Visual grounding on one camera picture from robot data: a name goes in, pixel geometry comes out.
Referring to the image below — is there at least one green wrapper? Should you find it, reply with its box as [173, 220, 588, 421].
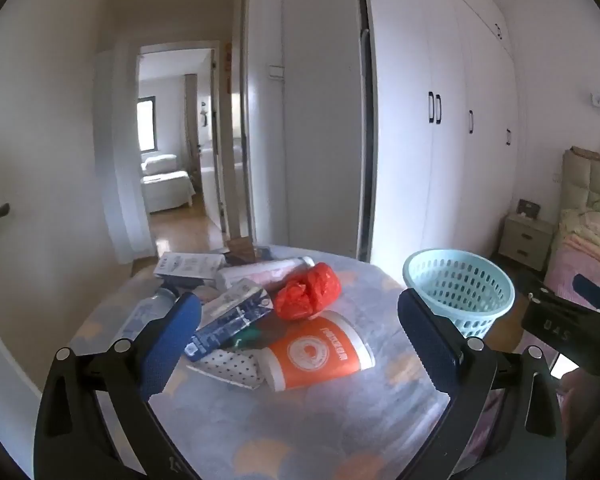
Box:
[230, 327, 263, 353]

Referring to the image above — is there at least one white and pink bottle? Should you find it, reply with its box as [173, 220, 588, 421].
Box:
[217, 256, 316, 293]

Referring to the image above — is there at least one red plastic bag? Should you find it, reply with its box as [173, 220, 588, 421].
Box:
[272, 262, 342, 321]

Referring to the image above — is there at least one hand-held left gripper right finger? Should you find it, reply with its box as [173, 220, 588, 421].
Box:
[397, 287, 568, 480]

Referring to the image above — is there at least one beige nightstand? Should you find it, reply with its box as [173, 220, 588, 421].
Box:
[497, 212, 556, 273]

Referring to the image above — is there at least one clear plastic water bottle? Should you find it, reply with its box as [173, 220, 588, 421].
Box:
[120, 287, 181, 343]

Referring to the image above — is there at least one white polka dot packet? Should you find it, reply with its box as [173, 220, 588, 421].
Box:
[187, 347, 266, 391]

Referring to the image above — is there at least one white bed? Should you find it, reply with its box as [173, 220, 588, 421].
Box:
[141, 154, 196, 213]

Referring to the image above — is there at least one brown cardboard box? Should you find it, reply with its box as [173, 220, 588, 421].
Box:
[225, 237, 258, 263]

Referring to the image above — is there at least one window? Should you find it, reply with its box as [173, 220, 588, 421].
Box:
[137, 96, 156, 153]

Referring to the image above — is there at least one orange paper cup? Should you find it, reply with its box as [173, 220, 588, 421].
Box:
[260, 310, 376, 393]

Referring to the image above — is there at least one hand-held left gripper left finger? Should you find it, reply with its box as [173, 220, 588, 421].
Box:
[32, 291, 203, 480]

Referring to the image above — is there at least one bed with pink bedding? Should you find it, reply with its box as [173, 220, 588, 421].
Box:
[545, 150, 600, 311]

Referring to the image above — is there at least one white printed box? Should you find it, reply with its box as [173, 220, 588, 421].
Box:
[154, 252, 227, 283]

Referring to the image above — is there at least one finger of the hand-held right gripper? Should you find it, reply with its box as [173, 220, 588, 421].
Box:
[572, 272, 600, 314]

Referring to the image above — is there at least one white wardrobe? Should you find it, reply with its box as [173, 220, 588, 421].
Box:
[360, 0, 518, 266]

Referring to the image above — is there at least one blue and white carton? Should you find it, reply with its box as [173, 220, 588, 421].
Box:
[184, 280, 274, 361]

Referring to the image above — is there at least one pile of folded bedding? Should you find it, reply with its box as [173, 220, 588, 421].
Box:
[560, 195, 600, 261]

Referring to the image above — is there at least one light blue plastic basket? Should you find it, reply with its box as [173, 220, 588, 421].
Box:
[402, 249, 516, 338]

